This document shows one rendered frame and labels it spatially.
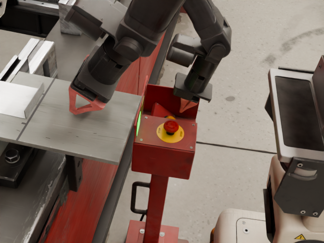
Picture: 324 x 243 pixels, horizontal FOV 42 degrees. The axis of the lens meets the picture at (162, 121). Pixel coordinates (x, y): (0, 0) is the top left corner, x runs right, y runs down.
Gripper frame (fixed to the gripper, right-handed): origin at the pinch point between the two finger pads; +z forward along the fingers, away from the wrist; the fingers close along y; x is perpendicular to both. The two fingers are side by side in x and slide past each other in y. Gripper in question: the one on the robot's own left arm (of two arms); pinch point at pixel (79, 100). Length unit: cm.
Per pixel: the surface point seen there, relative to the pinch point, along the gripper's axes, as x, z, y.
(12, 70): -13.6, 12.6, -9.2
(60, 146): 1.1, 3.3, 8.9
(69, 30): -8.7, 21.6, -41.9
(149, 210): 44, 51, -23
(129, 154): 44, 88, -72
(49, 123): -2.2, 5.1, 4.0
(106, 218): 44, 88, -36
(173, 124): 25.4, 11.2, -21.3
